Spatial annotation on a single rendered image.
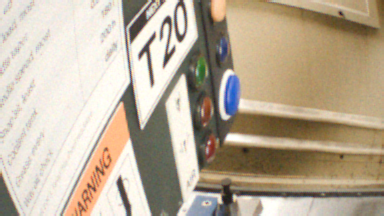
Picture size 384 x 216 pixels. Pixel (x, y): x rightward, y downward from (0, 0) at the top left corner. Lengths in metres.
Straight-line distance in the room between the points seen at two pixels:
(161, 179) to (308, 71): 0.97
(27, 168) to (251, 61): 1.18
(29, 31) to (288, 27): 1.13
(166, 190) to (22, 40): 0.24
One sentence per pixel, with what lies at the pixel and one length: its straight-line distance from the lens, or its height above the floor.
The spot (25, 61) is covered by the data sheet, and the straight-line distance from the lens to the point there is 0.32.
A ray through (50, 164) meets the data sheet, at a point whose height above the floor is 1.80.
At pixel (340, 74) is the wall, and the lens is 1.45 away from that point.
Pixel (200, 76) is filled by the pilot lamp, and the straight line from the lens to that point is 0.54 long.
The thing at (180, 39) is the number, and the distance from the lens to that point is 0.51.
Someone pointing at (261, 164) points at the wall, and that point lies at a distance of 1.64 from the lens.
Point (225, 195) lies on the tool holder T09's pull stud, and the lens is 1.05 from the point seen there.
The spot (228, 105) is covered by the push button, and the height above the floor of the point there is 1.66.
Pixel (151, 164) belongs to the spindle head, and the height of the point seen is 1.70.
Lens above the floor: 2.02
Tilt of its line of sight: 36 degrees down
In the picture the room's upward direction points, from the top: 8 degrees counter-clockwise
